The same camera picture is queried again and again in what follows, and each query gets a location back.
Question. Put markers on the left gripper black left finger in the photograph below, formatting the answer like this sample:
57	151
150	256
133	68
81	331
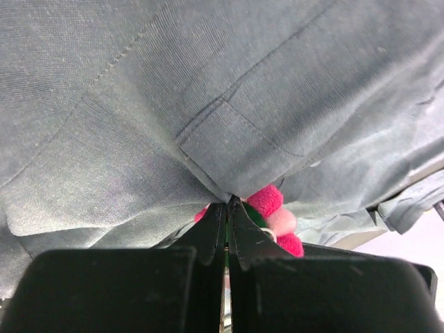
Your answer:
174	289

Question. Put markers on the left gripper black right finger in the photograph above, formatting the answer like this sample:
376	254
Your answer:
327	290

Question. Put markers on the grey button-up shirt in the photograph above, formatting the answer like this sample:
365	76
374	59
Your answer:
120	120

